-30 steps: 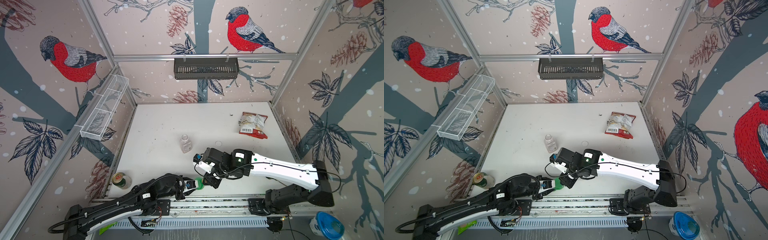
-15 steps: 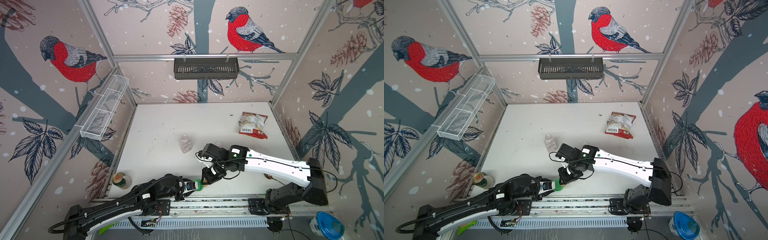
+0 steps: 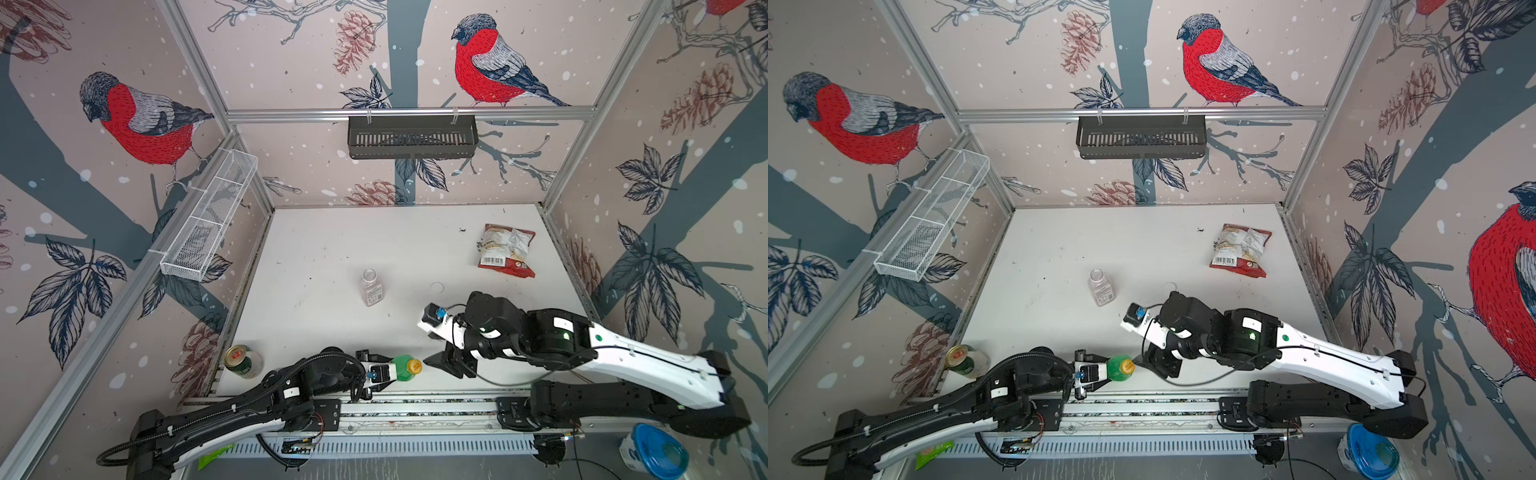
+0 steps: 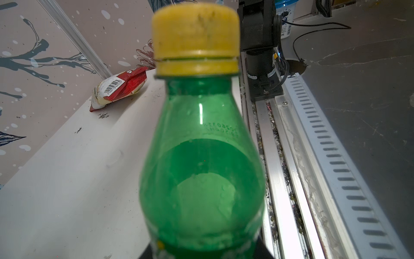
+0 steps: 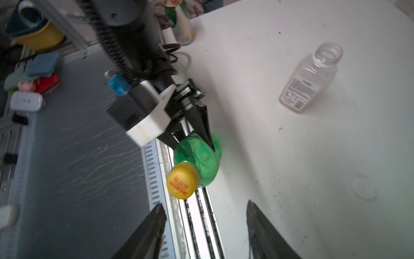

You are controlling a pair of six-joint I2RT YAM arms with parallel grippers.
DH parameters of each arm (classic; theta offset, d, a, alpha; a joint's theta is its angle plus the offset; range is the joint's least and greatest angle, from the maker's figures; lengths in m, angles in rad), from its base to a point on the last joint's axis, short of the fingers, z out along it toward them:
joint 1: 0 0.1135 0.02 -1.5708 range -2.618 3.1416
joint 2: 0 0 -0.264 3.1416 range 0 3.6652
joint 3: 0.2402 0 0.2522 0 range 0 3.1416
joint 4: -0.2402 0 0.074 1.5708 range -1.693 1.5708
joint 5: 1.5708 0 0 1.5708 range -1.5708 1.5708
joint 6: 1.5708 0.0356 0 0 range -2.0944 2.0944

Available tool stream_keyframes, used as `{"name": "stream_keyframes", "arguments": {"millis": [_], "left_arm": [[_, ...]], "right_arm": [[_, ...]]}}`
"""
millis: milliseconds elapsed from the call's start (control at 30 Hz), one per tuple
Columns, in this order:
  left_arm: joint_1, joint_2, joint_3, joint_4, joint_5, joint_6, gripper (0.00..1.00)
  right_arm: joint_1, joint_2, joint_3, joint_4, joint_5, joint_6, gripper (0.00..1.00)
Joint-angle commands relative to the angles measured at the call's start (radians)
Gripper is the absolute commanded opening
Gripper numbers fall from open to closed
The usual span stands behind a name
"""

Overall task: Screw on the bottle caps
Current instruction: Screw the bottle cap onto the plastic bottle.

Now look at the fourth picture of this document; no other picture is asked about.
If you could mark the red snack bag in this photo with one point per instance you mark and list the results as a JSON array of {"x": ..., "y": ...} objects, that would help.
[{"x": 117, "y": 87}]

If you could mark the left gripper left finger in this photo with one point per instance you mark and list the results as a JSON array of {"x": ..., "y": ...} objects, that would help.
[{"x": 147, "y": 253}]

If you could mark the green plastic bottle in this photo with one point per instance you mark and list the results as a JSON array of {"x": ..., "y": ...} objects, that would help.
[{"x": 202, "y": 185}]

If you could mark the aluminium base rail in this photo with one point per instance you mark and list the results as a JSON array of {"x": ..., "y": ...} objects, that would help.
[{"x": 317, "y": 205}]

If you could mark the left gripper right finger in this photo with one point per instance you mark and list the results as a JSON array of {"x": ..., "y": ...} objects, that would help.
[{"x": 261, "y": 252}]

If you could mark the blue lidded container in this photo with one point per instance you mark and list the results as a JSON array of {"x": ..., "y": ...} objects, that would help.
[{"x": 286, "y": 9}]

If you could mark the white bottle cap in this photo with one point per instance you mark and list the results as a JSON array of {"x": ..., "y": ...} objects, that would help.
[{"x": 114, "y": 158}]

